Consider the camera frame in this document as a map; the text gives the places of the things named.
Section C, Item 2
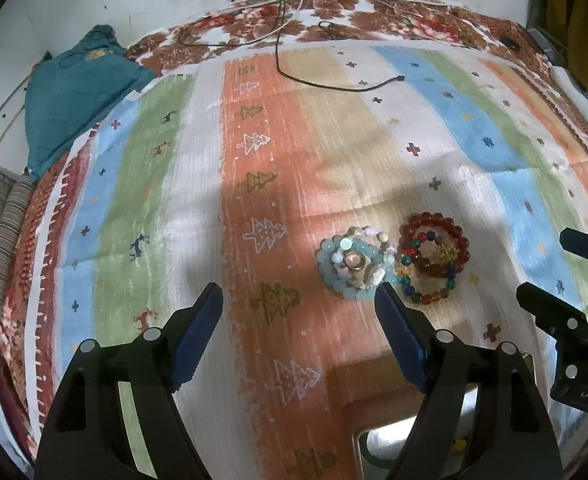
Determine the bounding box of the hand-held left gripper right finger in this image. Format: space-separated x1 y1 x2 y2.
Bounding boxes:
374 282 565 480

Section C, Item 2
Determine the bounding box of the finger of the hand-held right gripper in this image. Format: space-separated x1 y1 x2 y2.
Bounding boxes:
558 227 588 267
516 282 588 343

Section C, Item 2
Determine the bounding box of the multicolour bead bracelet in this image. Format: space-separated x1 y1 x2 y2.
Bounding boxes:
397 232 463 306

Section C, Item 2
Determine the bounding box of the pale stone bead bracelet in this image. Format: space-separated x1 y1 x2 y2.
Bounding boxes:
331 226 399 291

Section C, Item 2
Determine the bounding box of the teal cloth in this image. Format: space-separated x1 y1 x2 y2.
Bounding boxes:
24 24 156 184

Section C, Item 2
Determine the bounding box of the light blue bead bracelet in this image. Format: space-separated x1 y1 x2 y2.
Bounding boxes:
315 234 400 302

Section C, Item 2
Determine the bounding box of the white cable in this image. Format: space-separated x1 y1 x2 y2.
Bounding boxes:
194 0 457 50

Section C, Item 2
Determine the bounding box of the golden metal tin box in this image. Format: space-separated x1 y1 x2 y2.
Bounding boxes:
329 355 536 480

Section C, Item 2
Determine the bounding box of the red bead bracelet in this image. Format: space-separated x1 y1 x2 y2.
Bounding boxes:
399 212 473 278

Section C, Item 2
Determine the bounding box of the black cable with plug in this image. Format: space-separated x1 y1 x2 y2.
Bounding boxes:
271 0 406 92

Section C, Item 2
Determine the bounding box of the yellow curtain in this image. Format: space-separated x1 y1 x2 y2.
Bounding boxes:
526 0 588 102

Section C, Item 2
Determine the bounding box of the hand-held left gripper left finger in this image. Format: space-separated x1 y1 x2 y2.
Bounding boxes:
34 282 225 480

